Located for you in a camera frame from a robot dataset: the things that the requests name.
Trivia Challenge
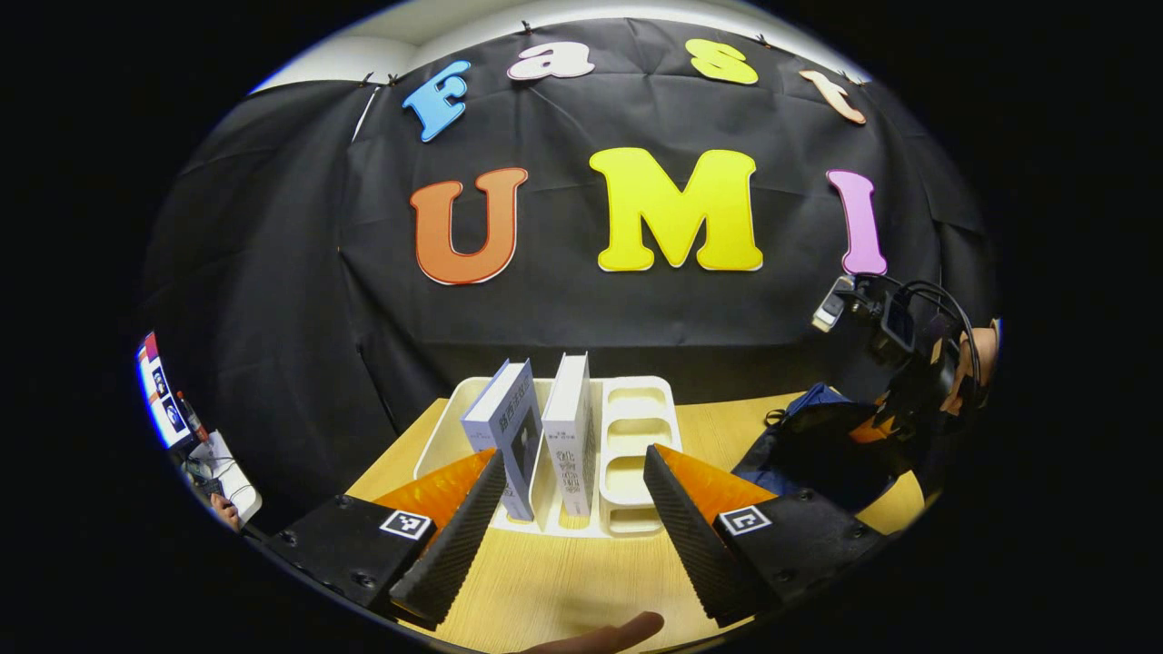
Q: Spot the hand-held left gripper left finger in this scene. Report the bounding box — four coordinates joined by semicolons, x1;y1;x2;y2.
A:
263;448;508;632

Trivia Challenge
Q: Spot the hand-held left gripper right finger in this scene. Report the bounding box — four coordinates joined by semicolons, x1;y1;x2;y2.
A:
643;443;896;628

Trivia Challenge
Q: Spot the blue schoolbag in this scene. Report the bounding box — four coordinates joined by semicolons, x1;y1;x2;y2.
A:
731;381;928;514

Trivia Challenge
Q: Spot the white blue-edged book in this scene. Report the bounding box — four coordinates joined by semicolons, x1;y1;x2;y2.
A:
461;359;543;523

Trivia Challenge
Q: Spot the white plastic bookshelf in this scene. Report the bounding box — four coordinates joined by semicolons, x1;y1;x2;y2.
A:
413;374;684;539

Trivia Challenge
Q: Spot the white grey patterned book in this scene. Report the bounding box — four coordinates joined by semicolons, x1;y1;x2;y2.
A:
542;352;598;519

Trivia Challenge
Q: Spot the white side table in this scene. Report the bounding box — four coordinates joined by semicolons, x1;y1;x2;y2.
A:
182;431;264;523

